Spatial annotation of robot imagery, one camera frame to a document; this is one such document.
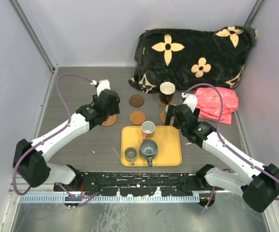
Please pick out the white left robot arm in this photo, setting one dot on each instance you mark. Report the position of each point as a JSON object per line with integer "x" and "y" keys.
{"x": 31, "y": 159}

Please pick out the yellow tray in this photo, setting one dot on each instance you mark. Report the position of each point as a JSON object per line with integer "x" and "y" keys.
{"x": 168, "y": 142}

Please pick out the rattan coaster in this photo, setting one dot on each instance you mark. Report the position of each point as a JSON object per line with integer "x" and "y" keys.
{"x": 110, "y": 121}
{"x": 163, "y": 117}

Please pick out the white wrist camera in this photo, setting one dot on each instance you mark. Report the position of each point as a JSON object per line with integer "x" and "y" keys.
{"x": 101, "y": 85}
{"x": 190, "y": 100}

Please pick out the orange wood coaster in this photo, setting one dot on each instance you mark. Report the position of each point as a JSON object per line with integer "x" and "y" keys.
{"x": 137, "y": 117}

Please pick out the light wood coaster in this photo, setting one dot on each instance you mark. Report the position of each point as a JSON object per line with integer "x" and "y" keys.
{"x": 165, "y": 104}

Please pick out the dark wood coaster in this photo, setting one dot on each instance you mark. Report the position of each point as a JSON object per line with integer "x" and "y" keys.
{"x": 136, "y": 100}

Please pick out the pink white mug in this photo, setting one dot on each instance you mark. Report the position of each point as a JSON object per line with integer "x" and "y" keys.
{"x": 148, "y": 128}

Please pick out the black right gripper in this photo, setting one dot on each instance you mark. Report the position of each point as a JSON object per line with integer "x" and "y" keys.
{"x": 170, "y": 114}

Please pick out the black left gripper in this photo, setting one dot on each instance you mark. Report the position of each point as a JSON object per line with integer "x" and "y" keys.
{"x": 115, "y": 110}

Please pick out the pink plastic bag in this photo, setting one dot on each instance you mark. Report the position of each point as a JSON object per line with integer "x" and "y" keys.
{"x": 208, "y": 101}

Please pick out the small grey-green mug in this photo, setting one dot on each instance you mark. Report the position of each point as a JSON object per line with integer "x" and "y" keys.
{"x": 131, "y": 155}

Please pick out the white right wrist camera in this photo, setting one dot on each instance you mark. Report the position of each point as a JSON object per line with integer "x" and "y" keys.
{"x": 190, "y": 100}

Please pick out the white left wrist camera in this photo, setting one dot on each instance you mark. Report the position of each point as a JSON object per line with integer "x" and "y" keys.
{"x": 101, "y": 85}

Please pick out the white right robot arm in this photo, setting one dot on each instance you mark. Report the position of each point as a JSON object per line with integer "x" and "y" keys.
{"x": 256, "y": 183}

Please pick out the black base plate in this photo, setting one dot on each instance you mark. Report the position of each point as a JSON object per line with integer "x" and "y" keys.
{"x": 141, "y": 184}

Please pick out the large blue-grey mug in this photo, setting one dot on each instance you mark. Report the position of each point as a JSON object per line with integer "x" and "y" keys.
{"x": 148, "y": 150}

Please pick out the black floral pillow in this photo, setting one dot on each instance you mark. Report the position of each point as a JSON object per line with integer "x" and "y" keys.
{"x": 187, "y": 57}

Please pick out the black cream mug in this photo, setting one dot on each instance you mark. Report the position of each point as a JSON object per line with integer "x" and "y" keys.
{"x": 167, "y": 90}

